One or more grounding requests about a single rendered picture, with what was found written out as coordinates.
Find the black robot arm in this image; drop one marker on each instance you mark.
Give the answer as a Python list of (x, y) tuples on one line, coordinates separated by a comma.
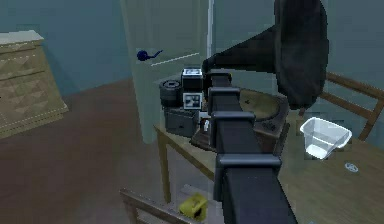
[(253, 193)]

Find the wooden chair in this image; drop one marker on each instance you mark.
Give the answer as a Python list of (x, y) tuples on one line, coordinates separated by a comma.
[(146, 205), (353, 106)]

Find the beige chest of drawers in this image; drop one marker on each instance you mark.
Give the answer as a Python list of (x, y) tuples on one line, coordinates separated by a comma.
[(23, 86)]

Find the black horn gramophone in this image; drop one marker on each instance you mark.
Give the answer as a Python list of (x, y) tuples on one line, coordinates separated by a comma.
[(300, 50)]

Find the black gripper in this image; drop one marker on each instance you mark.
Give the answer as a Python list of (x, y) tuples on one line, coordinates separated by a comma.
[(170, 93)]

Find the clear plastic container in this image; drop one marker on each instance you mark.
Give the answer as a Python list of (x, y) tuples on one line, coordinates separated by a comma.
[(325, 136)]

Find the wooden table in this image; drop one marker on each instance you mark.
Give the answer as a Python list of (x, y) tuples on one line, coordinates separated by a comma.
[(326, 196)]

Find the yellow box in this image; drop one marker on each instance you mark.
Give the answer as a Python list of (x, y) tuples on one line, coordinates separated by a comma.
[(193, 206)]

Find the small round white disc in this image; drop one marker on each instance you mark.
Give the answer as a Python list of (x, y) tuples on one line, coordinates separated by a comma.
[(351, 167)]

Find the pale green room door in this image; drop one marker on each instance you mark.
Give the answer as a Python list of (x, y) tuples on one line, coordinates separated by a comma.
[(166, 30)]

